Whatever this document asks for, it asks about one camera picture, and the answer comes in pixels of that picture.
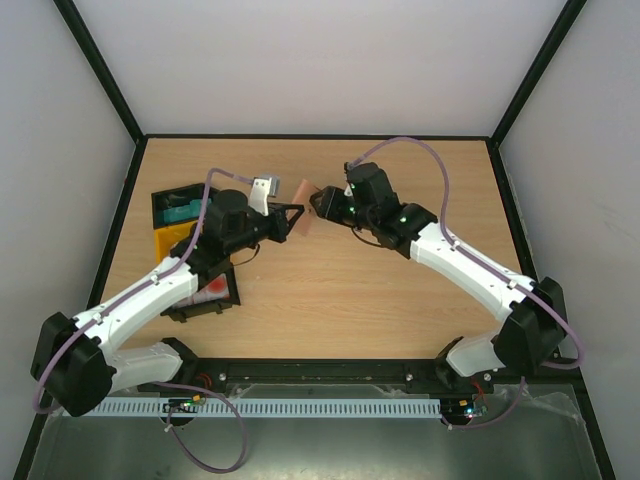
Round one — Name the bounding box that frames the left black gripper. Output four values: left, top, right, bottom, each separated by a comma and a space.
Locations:
227, 204, 305, 256

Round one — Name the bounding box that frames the brown leather card holder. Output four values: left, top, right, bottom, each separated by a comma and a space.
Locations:
291, 178, 316, 236

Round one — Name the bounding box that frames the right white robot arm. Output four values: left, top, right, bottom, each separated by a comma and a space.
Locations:
310, 163, 566, 392

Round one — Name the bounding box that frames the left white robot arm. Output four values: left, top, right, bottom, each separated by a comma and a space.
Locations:
31, 189, 305, 416

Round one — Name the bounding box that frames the teal card stack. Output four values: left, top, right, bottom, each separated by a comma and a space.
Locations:
159, 199, 202, 225

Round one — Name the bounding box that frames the black bin with red cards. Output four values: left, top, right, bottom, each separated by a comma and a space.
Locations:
161, 267, 241, 323

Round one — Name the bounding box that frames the black bin with teal cards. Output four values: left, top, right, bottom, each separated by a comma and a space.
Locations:
151, 183, 205, 230

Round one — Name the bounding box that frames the yellow bin with white cards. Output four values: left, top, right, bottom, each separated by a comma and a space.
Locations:
154, 220, 198, 264

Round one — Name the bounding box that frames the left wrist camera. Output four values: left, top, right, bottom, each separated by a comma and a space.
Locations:
248, 175, 280, 216

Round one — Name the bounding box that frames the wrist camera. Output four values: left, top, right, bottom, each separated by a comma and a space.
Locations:
248, 175, 280, 216
344, 162, 355, 197

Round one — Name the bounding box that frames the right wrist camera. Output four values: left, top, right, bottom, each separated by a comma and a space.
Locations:
344, 162, 355, 197

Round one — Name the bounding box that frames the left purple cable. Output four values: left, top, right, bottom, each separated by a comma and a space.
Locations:
32, 167, 261, 472

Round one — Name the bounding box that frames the purple cable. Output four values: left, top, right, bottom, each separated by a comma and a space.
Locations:
32, 167, 261, 472
347, 136, 586, 432

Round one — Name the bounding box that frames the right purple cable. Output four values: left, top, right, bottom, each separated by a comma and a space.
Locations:
347, 136, 586, 432

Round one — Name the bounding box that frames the black aluminium frame rail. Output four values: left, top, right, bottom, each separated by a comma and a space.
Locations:
134, 353, 584, 396

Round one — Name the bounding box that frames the light blue slotted cable duct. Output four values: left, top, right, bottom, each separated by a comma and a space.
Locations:
89, 397, 441, 419

